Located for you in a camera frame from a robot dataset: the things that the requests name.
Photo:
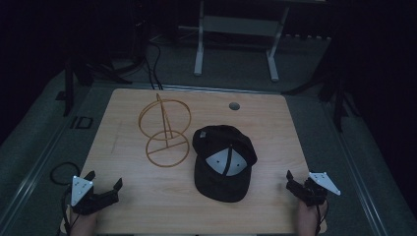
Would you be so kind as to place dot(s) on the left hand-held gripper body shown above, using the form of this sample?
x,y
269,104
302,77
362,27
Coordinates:
x,y
82,190

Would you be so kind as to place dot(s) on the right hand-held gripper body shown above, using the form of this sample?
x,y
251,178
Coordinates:
x,y
314,190

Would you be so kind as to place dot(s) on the black baseball cap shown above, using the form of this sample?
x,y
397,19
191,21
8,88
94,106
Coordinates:
x,y
219,183

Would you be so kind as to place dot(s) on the person's right hand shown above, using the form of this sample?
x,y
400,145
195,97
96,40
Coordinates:
x,y
308,221

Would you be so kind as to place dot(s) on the person's left hand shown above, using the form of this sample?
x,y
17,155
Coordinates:
x,y
83,226

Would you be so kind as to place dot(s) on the grey table grommet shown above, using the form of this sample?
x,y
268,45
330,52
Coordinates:
x,y
234,106

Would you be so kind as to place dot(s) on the black tripod stand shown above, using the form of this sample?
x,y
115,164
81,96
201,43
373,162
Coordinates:
x,y
334,95
83,72

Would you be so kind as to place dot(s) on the white metal desk frame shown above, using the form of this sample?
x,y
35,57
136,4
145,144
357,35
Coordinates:
x,y
241,24

